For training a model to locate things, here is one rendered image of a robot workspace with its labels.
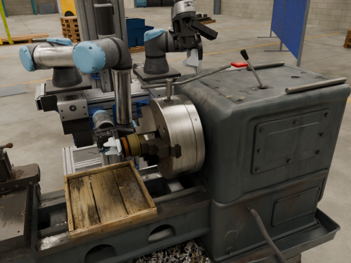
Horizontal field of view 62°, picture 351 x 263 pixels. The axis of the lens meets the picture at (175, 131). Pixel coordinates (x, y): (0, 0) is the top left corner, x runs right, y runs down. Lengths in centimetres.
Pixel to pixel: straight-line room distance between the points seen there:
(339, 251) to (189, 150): 157
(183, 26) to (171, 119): 34
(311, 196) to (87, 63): 111
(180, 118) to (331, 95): 57
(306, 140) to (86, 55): 90
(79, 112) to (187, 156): 70
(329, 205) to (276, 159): 155
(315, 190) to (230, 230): 44
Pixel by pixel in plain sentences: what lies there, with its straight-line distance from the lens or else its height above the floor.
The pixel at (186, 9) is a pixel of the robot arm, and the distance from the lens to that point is 110.
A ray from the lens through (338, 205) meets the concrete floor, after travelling 273.
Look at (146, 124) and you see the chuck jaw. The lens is 112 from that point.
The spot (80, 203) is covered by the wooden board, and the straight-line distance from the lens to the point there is 120.
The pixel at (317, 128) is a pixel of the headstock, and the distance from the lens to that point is 127.
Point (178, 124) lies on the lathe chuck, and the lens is 100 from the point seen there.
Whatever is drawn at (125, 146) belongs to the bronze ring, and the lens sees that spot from 107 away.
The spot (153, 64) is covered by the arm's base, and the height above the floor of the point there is 122.
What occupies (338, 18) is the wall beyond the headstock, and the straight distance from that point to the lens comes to 1267.
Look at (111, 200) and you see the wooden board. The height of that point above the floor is 89.
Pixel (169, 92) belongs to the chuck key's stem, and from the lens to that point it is 104.
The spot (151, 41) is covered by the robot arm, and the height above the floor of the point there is 134.
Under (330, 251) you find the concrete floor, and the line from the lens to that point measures 234.
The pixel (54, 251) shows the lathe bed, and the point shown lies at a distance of 111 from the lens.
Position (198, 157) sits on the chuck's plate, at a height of 106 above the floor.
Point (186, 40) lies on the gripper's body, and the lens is 108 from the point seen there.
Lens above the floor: 162
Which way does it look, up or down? 27 degrees down
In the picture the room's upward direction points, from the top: 2 degrees counter-clockwise
